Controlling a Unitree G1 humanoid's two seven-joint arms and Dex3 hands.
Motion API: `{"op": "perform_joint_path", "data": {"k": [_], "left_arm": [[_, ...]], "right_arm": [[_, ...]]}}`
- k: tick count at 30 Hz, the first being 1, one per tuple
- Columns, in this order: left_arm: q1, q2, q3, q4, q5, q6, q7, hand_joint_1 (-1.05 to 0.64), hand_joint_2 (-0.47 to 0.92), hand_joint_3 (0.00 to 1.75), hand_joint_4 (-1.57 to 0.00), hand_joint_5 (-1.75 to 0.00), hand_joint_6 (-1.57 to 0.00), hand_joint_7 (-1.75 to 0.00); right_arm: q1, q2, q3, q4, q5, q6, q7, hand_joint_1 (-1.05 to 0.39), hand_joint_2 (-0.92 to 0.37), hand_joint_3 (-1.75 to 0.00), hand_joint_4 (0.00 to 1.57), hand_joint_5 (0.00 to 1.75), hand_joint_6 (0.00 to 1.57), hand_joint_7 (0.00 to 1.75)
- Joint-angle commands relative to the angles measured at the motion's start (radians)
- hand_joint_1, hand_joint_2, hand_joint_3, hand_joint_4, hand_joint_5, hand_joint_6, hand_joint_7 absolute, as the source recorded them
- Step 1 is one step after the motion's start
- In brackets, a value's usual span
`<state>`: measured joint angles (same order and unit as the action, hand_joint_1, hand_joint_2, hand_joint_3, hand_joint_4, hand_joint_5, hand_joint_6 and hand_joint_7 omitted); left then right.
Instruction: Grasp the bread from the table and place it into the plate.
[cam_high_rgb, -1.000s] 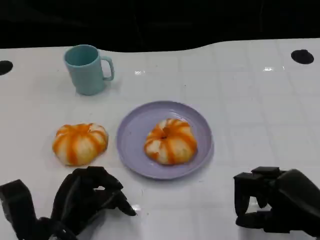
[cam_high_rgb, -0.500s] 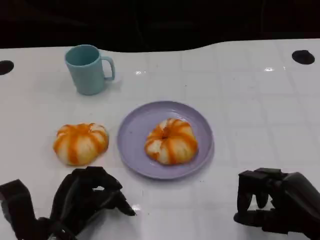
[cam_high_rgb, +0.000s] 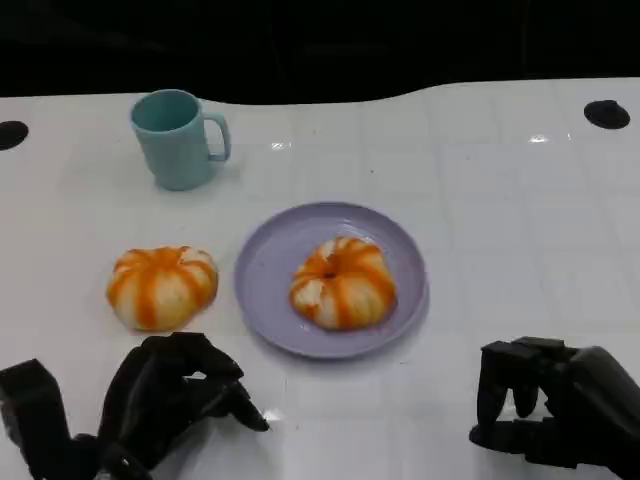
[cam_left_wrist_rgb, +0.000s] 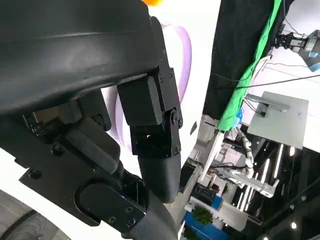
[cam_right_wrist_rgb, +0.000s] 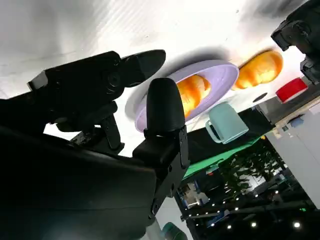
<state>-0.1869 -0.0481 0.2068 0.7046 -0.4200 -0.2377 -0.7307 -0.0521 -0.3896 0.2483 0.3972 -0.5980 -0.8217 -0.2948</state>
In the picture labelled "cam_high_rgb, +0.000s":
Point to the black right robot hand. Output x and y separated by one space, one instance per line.
595 400

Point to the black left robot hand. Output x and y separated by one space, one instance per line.
147 395

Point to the orange and white bread roll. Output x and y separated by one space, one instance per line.
160 290
345 285

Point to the lilac plate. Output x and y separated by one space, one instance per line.
270 260

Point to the pale green mug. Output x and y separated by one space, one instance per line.
172 145

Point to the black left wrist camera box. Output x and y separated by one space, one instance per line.
30 410

